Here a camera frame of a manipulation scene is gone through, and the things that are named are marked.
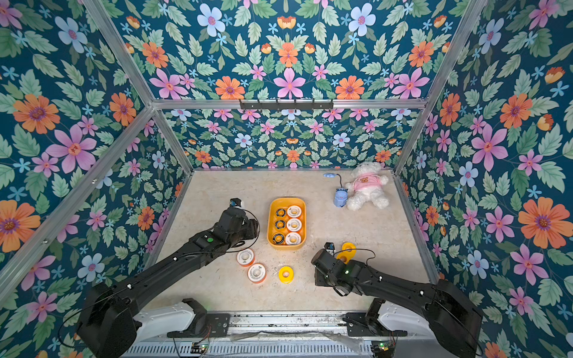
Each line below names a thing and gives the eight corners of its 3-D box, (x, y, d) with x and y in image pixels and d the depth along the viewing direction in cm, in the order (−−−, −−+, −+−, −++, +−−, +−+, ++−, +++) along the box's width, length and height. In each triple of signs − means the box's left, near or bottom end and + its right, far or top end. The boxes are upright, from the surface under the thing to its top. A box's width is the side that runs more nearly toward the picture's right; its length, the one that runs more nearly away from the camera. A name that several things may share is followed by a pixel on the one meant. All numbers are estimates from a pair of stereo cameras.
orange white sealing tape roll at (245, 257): (235, 266, 89) (234, 264, 87) (239, 251, 93) (237, 248, 91) (253, 266, 89) (252, 264, 87) (256, 251, 93) (255, 248, 91)
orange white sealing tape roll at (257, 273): (246, 283, 85) (245, 281, 83) (249, 265, 89) (248, 262, 87) (265, 283, 85) (264, 281, 83) (267, 265, 89) (266, 262, 87)
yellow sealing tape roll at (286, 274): (278, 283, 85) (277, 281, 83) (279, 268, 88) (279, 265, 87) (294, 283, 85) (293, 281, 83) (294, 268, 88) (294, 265, 87)
